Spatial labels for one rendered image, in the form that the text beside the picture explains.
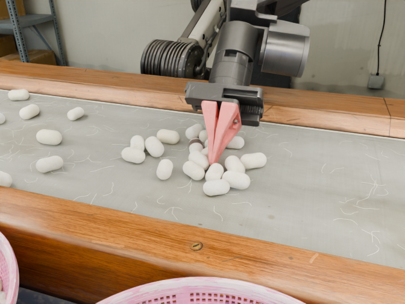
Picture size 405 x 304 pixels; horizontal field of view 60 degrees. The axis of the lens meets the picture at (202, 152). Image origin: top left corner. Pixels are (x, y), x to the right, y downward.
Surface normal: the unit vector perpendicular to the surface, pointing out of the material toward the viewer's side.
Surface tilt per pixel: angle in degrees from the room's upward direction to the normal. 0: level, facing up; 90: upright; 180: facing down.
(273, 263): 0
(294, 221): 0
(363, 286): 0
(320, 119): 45
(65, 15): 90
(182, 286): 75
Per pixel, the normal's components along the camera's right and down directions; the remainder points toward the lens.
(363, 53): -0.27, 0.48
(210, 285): -0.04, 0.25
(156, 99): -0.21, -0.28
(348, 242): 0.00, -0.87
